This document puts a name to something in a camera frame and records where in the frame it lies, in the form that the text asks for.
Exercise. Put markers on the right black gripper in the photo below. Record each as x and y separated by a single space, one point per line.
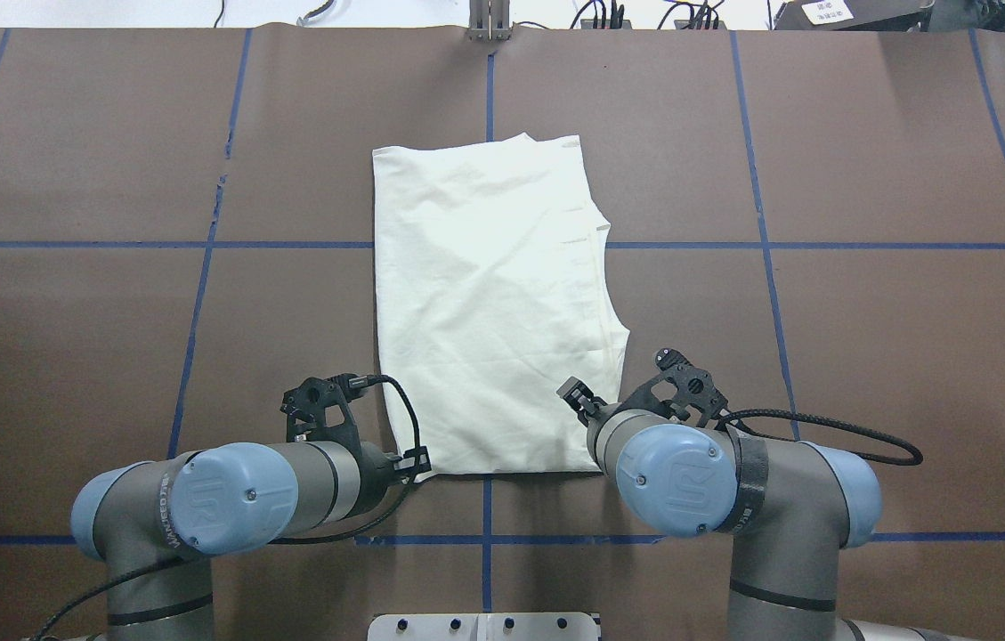
588 409

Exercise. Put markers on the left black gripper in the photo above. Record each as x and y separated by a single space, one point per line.
374 460

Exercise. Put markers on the cream long-sleeve cat shirt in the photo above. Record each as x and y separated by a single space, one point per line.
489 264

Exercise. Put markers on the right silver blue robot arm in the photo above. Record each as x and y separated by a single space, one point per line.
687 466

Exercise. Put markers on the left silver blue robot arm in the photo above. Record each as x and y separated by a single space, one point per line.
158 525

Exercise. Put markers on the near grey orange USB hub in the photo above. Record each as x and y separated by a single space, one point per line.
601 16

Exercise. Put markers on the grey orange usb hub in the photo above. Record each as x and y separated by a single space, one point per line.
700 16
601 16

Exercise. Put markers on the far grey orange USB hub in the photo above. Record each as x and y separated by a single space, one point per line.
700 16

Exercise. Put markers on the black box with white label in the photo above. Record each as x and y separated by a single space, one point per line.
867 16

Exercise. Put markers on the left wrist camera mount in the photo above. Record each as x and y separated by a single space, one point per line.
318 409

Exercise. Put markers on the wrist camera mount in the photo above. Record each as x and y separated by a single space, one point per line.
318 409
678 388

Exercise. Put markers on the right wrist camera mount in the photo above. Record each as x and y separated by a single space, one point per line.
678 388

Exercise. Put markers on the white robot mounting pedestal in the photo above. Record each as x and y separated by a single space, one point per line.
487 626

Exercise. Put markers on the aluminium frame post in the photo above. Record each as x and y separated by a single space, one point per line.
489 21

